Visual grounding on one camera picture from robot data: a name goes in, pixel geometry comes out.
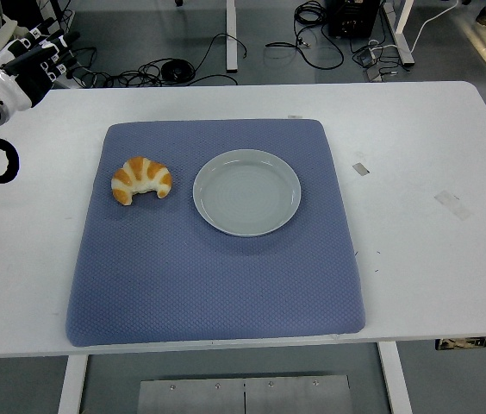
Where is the white chair armrest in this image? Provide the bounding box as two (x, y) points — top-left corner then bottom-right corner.
(0, 15), (33, 41)

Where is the blue quilted mat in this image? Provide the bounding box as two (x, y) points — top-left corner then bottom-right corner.
(65, 118), (366, 348)

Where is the black looped floor cable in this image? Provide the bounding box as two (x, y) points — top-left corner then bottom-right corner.
(265, 0), (346, 70)

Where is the croissant bread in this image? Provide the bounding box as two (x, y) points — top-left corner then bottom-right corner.
(110, 156), (173, 207)

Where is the white floor cable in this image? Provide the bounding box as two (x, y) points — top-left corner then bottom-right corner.
(367, 0), (460, 53)

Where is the black coiled cable bundle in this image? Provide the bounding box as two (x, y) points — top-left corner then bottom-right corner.
(159, 59), (196, 83)

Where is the white background table leg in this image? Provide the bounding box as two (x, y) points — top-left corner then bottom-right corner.
(224, 0), (240, 73)
(387, 0), (416, 66)

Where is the grey power adapter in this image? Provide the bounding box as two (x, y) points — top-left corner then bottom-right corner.
(354, 47), (383, 68)

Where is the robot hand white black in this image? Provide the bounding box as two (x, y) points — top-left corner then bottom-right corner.
(0, 19), (81, 112)

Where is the black tangled floor cable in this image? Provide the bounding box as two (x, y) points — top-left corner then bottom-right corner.
(70, 33), (251, 89)

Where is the grey round plate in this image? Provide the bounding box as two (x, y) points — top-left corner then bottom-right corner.
(192, 148), (303, 238)

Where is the camouflage patterned object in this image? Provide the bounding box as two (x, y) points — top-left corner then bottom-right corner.
(434, 335), (486, 351)

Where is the grey metal plate with screws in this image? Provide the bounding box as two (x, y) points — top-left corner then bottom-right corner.
(136, 374), (353, 414)

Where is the large clear tape piece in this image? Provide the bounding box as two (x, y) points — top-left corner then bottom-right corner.
(434, 190), (472, 221)

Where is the black equipment box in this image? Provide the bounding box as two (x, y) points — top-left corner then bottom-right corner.
(327, 0), (381, 39)

